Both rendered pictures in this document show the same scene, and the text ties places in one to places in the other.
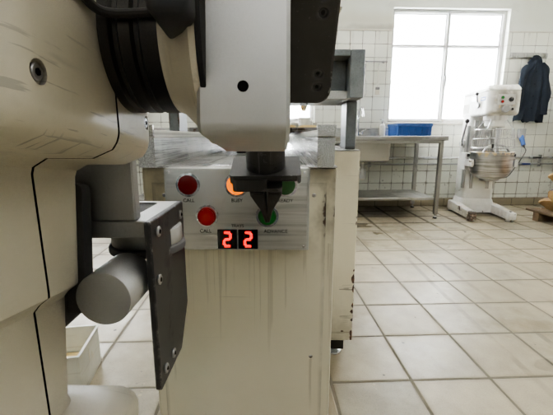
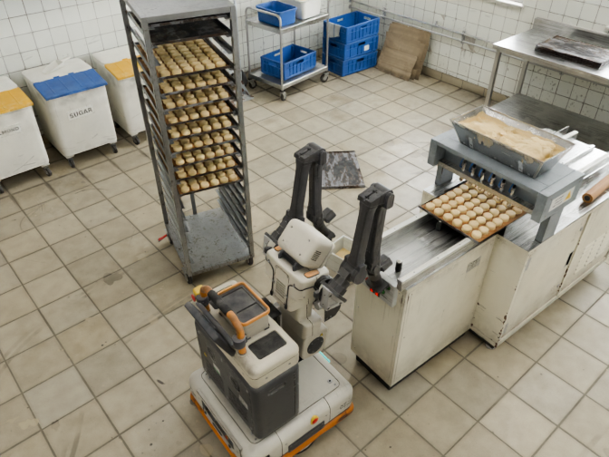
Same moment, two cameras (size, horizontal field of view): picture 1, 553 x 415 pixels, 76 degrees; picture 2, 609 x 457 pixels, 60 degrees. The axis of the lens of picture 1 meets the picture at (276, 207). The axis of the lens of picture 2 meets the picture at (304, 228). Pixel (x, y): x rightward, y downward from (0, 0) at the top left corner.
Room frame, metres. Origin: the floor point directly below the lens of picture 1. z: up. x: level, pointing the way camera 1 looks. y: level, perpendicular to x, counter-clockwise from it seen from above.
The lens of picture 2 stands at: (-0.87, -1.19, 2.60)
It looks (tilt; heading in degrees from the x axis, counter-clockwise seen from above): 38 degrees down; 51
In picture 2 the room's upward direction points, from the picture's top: straight up
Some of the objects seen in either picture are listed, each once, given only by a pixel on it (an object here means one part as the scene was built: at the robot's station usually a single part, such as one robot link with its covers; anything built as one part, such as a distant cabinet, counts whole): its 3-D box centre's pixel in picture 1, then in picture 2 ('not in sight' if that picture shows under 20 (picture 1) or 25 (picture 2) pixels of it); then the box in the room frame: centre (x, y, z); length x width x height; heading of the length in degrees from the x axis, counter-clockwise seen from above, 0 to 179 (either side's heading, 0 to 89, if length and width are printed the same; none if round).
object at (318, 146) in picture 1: (298, 139); (526, 207); (1.58, -0.09, 0.87); 2.01 x 0.03 x 0.07; 179
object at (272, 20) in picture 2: not in sight; (276, 14); (2.61, 3.64, 0.87); 0.40 x 0.30 x 0.16; 96
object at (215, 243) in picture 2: not in sight; (194, 142); (0.46, 1.61, 0.93); 0.64 x 0.51 x 1.78; 77
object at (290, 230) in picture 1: (238, 208); (378, 282); (0.60, 0.07, 0.77); 0.24 x 0.04 x 0.14; 89
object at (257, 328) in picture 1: (255, 292); (419, 296); (0.96, 0.06, 0.45); 0.70 x 0.34 x 0.90; 179
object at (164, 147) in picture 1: (231, 139); (482, 184); (1.58, 0.20, 0.87); 2.01 x 0.03 x 0.07; 179
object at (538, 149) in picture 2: not in sight; (508, 139); (1.46, 0.05, 1.28); 0.54 x 0.27 x 0.06; 89
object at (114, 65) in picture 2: not in sight; (138, 94); (0.95, 3.73, 0.38); 0.64 x 0.54 x 0.77; 90
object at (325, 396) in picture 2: not in sight; (270, 393); (0.04, 0.24, 0.16); 0.67 x 0.64 x 0.25; 179
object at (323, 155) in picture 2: not in sight; (314, 186); (0.50, 0.45, 1.18); 0.11 x 0.06 x 0.43; 90
